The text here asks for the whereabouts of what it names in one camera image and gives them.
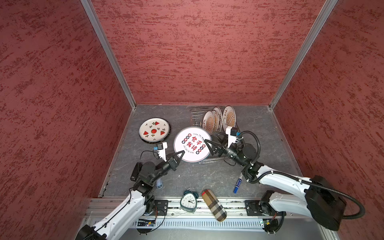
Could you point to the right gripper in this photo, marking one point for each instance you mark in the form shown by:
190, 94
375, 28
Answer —
216, 150

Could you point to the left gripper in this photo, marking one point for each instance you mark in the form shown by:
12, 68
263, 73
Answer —
173, 163

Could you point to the white plate red text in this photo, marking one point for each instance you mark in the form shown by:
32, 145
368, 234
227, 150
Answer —
191, 140

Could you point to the white plate red dots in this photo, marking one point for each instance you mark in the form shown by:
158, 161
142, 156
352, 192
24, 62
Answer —
221, 119

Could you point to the dark striped rim plate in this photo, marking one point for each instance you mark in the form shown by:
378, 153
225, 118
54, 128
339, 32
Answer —
144, 139

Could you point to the watermelon pattern plate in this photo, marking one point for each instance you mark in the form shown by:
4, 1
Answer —
154, 129

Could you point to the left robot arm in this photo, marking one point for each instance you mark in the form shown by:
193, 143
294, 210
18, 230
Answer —
139, 201

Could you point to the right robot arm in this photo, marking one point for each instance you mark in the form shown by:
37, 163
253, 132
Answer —
312, 197

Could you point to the small sunburst plate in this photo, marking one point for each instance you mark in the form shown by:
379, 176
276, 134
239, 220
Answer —
209, 122

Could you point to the brown patterned plate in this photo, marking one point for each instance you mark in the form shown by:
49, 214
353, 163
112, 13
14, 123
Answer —
229, 117

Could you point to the small light blue object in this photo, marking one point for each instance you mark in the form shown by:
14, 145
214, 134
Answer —
159, 183

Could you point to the blue marker pen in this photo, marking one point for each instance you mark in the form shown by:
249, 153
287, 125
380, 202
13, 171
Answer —
238, 184

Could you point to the teal alarm clock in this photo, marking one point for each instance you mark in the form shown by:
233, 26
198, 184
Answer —
189, 200

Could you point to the black rectangular block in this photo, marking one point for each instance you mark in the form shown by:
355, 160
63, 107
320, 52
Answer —
136, 171

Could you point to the plaid cylindrical case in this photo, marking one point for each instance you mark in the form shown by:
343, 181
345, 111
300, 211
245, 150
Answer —
214, 205

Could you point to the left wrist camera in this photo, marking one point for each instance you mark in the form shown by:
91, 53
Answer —
161, 149

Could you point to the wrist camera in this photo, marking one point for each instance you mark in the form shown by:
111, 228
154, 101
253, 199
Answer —
161, 149
232, 134

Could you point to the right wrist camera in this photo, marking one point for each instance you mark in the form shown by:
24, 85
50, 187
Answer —
232, 134

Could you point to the wire dish rack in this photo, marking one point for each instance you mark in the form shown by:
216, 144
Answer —
220, 137

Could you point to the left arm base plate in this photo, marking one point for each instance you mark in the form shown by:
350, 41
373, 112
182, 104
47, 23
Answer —
156, 208

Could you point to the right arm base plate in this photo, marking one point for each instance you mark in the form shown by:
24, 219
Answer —
253, 207

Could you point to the aluminium front rail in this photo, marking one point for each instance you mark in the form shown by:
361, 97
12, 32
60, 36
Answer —
235, 208

